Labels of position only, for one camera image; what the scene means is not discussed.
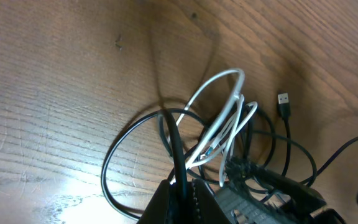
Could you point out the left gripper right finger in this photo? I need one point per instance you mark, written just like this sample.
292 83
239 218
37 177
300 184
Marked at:
203 207

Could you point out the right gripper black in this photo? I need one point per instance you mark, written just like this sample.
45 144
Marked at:
303 200

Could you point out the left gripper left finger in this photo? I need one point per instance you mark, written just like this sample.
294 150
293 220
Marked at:
156 211

